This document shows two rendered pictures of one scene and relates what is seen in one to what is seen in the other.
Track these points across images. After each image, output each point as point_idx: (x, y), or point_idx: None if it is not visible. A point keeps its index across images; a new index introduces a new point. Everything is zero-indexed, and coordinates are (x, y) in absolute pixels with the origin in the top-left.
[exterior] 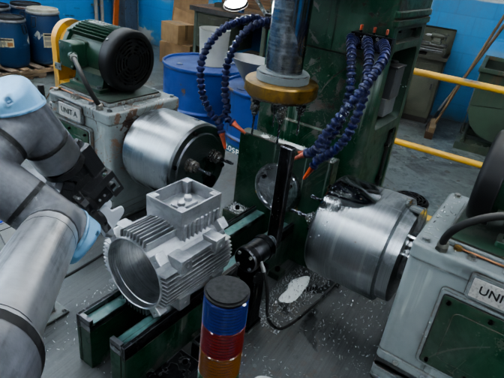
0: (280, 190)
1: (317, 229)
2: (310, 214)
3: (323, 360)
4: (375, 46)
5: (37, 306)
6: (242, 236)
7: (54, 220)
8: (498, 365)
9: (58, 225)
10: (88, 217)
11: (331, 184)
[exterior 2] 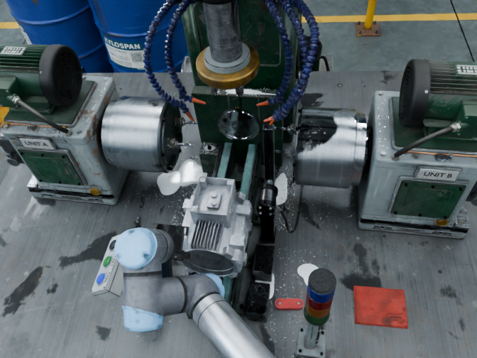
0: (269, 154)
1: (302, 165)
2: (287, 151)
3: (328, 234)
4: (292, 5)
5: None
6: (228, 170)
7: (217, 304)
8: (439, 204)
9: (223, 307)
10: (213, 278)
11: (297, 127)
